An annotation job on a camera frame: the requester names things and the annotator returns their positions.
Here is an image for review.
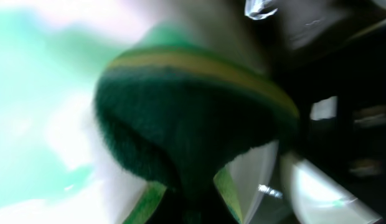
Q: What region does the green yellow sponge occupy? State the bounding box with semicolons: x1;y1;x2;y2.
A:
93;46;299;223

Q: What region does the white plate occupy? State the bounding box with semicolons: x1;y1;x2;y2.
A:
0;1;174;223

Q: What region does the large dark serving tray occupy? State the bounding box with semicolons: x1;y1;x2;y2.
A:
268;26;386;223

